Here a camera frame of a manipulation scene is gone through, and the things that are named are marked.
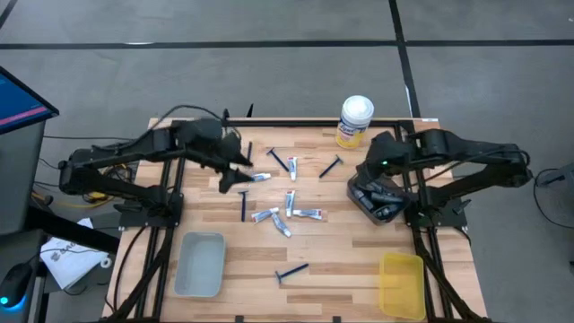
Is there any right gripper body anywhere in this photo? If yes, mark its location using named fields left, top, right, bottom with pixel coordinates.
left=355, top=163, right=392, bottom=193

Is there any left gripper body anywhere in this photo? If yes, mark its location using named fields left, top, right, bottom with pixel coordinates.
left=196, top=130, right=244, bottom=175

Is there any dark grey plastic bin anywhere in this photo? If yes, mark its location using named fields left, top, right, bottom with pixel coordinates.
left=345, top=172, right=412, bottom=227

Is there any Lysol wipes canister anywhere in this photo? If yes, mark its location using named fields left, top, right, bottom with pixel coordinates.
left=335, top=94, right=376, bottom=151

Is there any light grey plastic bin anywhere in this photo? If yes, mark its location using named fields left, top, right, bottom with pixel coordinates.
left=172, top=231, right=227, bottom=299

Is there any yellow plastic bin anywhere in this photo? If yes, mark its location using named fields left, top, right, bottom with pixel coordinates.
left=378, top=251, right=428, bottom=321

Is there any white paper sheet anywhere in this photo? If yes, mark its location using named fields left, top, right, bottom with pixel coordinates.
left=39, top=217, right=112, bottom=291

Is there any computer desk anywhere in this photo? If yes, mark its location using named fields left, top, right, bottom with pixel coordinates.
left=0, top=120, right=121, bottom=255

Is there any computer monitor blue screen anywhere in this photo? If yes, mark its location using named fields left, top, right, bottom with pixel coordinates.
left=0, top=65, right=61, bottom=136

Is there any black computer mouse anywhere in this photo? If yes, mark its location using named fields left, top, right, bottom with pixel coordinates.
left=0, top=261, right=34, bottom=311

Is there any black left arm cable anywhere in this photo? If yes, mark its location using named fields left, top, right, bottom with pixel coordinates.
left=101, top=103, right=230, bottom=152

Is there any black aluminium rig frame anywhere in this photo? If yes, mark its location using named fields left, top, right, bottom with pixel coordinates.
left=100, top=117, right=491, bottom=323

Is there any yellow floor cable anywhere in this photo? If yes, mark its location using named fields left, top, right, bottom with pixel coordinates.
left=30, top=162, right=130, bottom=210

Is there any black floor cable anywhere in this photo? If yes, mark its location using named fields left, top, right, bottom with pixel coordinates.
left=532, top=167, right=574, bottom=231

